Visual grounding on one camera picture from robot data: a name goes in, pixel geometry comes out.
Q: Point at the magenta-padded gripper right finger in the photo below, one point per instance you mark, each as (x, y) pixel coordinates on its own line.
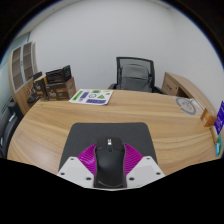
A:
(145, 169)

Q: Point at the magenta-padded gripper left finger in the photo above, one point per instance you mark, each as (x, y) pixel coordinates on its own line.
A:
(75, 169)

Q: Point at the black computer mouse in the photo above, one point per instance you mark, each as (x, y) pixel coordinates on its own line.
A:
(110, 164)

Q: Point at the dark grey mouse pad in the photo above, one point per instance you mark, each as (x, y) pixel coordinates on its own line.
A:
(110, 130)

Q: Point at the white printed sheet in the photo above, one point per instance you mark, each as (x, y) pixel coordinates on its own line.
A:
(91, 97)

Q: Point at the round grey printed sheet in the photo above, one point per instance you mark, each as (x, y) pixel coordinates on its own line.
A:
(186, 106)

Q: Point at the small tan box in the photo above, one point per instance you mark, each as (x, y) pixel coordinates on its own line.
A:
(214, 134)

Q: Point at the black leather office chair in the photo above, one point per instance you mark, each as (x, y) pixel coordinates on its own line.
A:
(8, 126)

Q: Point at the large brown cardboard box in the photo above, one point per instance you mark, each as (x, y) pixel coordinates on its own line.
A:
(61, 90)

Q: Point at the orange-brown cardboard box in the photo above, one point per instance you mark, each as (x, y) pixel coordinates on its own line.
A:
(207, 118)

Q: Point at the small black chair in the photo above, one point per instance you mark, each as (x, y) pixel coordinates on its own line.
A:
(34, 96)

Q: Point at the small brown cardboard box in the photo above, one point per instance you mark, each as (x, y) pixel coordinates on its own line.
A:
(40, 87)

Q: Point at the purple standing card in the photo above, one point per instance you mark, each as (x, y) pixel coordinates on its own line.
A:
(220, 119)

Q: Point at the wooden side desk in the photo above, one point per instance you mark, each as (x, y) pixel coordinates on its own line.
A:
(180, 85)

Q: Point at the grey mesh office chair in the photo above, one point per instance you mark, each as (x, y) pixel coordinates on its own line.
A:
(135, 76)

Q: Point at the black cardboard box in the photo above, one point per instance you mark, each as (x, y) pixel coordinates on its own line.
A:
(58, 75)

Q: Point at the wooden shelf unit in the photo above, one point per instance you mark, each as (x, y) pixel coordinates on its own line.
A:
(21, 68)

